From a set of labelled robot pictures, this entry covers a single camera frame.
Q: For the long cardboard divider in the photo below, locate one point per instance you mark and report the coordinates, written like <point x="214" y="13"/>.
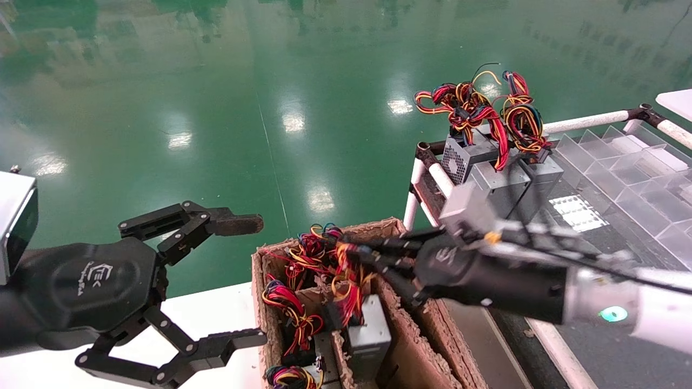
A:
<point x="400" y="346"/>

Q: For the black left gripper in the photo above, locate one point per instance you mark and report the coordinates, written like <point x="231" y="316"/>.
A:
<point x="92" y="283"/>

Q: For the brown cardboard box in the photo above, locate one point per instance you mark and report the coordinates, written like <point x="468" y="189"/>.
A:
<point x="421" y="346"/>

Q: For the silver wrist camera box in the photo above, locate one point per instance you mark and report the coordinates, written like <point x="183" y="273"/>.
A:
<point x="467" y="208"/>
<point x="13" y="227"/>

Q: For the white frame leg pipe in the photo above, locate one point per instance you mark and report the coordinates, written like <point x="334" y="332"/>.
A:
<point x="413" y="200"/>

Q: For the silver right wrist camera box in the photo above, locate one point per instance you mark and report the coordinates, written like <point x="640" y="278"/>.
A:
<point x="467" y="208"/>

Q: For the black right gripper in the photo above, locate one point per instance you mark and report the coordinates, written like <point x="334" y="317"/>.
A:
<point x="486" y="275"/>

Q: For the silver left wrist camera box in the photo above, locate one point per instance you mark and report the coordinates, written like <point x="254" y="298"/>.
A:
<point x="13" y="227"/>

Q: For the black pipe corner connector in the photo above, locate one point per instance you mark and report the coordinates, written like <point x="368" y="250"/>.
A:
<point x="426" y="154"/>
<point x="646" y="113"/>

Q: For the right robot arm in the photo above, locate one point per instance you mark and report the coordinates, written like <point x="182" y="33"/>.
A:
<point x="638" y="308"/>

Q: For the clear acrylic divider tray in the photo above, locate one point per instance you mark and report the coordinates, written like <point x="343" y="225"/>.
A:
<point x="632" y="178"/>

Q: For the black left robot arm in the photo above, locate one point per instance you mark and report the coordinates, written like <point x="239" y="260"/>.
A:
<point x="21" y="335"/>

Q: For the white table corner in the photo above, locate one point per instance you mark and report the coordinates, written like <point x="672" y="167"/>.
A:
<point x="676" y="102"/>

